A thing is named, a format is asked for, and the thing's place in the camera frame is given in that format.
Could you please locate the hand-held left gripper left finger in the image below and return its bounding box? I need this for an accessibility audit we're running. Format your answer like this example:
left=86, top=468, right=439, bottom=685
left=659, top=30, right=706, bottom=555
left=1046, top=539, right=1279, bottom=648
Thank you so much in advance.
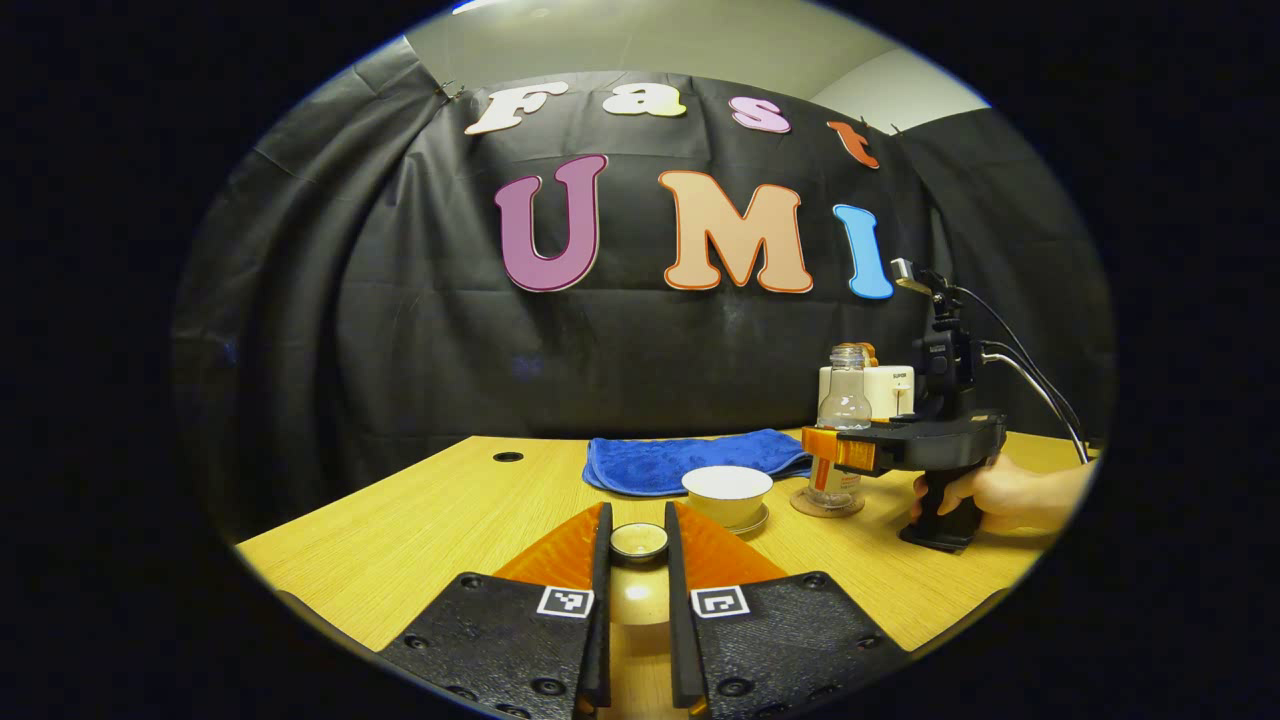
left=385, top=502, right=613, bottom=720

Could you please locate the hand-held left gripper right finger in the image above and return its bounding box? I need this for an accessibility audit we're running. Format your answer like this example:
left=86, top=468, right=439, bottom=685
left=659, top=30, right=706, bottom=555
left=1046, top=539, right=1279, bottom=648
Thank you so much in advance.
left=665, top=502, right=906, bottom=716

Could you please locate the clear water bottle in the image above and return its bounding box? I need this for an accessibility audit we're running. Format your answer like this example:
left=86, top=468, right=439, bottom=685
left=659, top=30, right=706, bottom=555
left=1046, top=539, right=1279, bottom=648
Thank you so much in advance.
left=805, top=344, right=873, bottom=509

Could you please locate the round wooden coaster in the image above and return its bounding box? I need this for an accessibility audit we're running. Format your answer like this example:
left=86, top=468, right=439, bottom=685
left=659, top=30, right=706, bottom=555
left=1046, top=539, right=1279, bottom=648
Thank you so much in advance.
left=789, top=487, right=866, bottom=519

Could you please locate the cream teacup lid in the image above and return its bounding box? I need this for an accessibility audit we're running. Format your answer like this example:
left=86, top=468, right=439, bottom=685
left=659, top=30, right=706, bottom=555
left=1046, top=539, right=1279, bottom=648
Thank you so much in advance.
left=608, top=521, right=671, bottom=629

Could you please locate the cream teacup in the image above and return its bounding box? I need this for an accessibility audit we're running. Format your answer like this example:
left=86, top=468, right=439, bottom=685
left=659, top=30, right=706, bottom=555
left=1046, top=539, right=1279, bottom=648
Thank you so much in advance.
left=681, top=465, right=774, bottom=528

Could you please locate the white toaster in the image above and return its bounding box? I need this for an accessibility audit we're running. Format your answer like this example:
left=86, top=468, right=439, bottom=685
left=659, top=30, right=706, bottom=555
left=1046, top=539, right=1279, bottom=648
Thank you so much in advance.
left=818, top=364, right=916, bottom=421

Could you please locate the blue towel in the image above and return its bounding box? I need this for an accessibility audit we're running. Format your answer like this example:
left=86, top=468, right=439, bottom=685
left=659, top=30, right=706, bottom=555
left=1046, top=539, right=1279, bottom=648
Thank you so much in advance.
left=583, top=429, right=813, bottom=498

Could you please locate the black backdrop cloth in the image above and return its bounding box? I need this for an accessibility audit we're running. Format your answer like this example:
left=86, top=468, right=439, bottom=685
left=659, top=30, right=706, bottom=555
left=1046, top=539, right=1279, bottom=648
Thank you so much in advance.
left=170, top=40, right=1116, bottom=541

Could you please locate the black camera cable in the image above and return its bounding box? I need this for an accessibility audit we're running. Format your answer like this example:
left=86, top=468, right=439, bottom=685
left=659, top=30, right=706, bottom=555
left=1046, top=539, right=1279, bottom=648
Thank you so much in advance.
left=955, top=285, right=1089, bottom=441
left=980, top=350, right=1091, bottom=466

